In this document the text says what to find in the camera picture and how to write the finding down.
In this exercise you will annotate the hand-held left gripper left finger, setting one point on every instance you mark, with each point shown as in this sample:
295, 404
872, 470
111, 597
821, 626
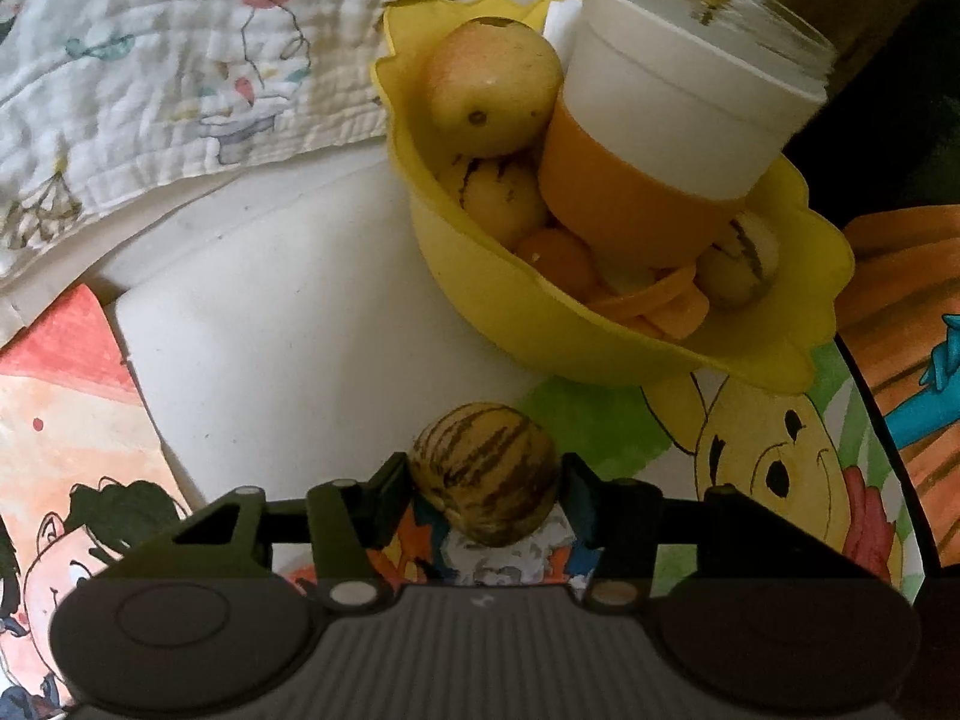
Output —
390, 495

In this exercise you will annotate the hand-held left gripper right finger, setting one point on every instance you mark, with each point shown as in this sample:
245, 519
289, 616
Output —
579, 499

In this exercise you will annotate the brownish striped pepino melon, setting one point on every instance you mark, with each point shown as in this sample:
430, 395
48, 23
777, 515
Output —
484, 476

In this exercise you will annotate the yellow flower-shaped bowl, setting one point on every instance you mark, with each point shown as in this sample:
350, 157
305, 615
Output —
480, 292

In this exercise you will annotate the small orange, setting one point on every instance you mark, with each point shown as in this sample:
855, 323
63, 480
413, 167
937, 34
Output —
555, 262

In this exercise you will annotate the pale striped pepino melon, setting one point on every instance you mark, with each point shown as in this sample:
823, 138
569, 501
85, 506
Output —
739, 259

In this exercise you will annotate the small yellow fruit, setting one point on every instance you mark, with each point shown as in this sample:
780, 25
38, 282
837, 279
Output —
491, 199

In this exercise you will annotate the yellow bear drawing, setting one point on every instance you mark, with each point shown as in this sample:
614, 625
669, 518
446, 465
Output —
757, 457

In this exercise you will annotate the cartoon children drawing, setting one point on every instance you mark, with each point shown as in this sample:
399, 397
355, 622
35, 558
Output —
75, 427

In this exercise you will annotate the white and orange cup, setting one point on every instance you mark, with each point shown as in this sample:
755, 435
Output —
660, 127

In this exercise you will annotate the orange and blue drawing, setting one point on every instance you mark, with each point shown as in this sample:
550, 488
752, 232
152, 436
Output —
907, 292

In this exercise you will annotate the yellow blushed mango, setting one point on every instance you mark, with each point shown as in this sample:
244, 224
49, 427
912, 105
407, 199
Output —
491, 86

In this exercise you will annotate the printed quilted blanket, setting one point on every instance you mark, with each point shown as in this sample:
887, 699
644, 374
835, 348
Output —
187, 67

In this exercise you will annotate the clear glass jar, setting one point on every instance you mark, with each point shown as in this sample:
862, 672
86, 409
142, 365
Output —
780, 30

